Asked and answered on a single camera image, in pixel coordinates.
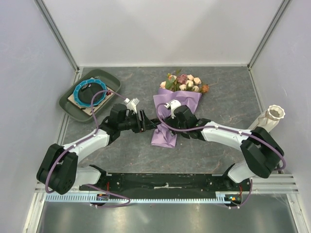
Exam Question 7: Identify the blue rimmed black plate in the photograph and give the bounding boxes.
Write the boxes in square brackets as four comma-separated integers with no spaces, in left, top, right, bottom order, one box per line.
[73,78,107,107]

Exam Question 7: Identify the black ribbon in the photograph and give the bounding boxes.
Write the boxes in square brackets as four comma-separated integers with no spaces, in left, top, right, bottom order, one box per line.
[144,118,174,135]

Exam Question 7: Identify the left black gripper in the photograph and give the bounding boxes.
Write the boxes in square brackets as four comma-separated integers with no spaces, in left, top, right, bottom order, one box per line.
[119,110,157,133]

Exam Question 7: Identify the purple flower bouquet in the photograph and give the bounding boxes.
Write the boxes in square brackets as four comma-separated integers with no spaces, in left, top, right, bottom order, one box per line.
[151,70,209,148]

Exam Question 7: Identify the dark green tray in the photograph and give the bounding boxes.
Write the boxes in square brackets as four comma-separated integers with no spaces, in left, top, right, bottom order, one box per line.
[59,69,121,123]

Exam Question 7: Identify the aluminium frame post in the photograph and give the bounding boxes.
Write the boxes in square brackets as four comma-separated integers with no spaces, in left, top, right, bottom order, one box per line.
[34,0,79,72]
[247,0,292,71]

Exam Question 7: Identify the white ceramic vase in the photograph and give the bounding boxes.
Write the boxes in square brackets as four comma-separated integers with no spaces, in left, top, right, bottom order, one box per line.
[248,105,286,132]

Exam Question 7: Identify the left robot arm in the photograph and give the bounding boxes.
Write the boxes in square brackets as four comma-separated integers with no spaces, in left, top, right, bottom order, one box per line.
[36,104,160,195]

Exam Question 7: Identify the left aluminium frame post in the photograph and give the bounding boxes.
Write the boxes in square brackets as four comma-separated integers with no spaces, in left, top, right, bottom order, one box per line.
[34,0,79,72]

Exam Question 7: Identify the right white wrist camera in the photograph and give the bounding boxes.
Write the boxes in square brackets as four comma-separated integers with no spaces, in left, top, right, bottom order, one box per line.
[164,100,181,119]

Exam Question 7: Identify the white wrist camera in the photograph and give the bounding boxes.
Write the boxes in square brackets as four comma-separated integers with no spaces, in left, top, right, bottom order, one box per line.
[123,98,139,114]
[164,100,181,119]

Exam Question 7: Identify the right aluminium frame post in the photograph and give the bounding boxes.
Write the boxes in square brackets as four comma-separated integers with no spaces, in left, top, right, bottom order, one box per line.
[247,0,292,71]

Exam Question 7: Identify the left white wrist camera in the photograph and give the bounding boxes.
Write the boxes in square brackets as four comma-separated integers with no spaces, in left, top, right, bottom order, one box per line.
[123,98,139,114]

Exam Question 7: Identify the light blue cable duct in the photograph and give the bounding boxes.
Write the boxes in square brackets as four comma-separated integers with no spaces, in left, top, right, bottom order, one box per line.
[45,192,231,204]

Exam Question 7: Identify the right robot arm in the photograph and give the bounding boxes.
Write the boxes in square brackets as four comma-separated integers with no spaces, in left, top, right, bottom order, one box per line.
[165,100,285,191]

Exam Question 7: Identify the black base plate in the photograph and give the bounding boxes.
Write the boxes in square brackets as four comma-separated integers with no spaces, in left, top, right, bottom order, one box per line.
[94,173,250,200]

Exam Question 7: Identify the aluminium front rail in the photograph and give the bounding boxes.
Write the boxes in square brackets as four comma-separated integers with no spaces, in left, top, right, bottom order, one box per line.
[34,173,298,195]

